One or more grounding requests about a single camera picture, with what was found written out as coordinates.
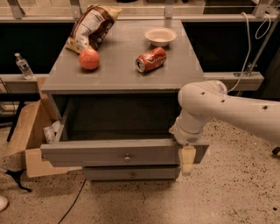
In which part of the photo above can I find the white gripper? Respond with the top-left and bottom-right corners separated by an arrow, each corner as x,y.
169,119 -> 204,176

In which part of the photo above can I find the grey top drawer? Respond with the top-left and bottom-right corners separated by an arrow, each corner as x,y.
39,97 -> 210,168

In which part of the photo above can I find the grey drawer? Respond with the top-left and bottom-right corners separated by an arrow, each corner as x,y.
39,97 -> 210,168
83,165 -> 180,181

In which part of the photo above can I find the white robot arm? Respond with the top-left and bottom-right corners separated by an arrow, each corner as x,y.
170,80 -> 280,176

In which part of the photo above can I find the grey wooden drawer cabinet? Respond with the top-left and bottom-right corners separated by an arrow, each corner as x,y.
40,19 -> 212,182

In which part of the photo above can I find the grey bottom drawer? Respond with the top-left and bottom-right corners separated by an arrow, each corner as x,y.
83,165 -> 180,181

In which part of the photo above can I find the red soda can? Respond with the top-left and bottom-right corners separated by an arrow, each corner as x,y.
136,47 -> 167,73

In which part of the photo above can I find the white paper bowl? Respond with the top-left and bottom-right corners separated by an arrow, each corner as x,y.
144,27 -> 177,47

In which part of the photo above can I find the red apple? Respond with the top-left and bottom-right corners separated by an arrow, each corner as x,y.
79,49 -> 100,70

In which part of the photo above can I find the white can in box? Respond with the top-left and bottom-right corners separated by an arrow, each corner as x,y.
43,126 -> 55,144

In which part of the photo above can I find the brown cardboard box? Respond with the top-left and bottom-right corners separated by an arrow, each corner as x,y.
3,76 -> 75,179

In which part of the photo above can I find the brown white chip bag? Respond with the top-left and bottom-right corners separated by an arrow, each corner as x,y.
66,5 -> 122,53

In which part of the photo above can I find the grey metal stand pole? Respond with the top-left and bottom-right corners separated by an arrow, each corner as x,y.
243,14 -> 280,76

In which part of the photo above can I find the black tripod leg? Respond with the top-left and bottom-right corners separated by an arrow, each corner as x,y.
5,170 -> 32,193

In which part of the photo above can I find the clear plastic water bottle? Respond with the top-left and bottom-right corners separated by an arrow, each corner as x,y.
15,52 -> 33,80

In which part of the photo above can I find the white shoe tip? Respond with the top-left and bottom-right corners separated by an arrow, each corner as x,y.
0,196 -> 9,212

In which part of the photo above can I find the black floor cable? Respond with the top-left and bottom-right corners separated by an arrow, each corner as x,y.
57,178 -> 88,224

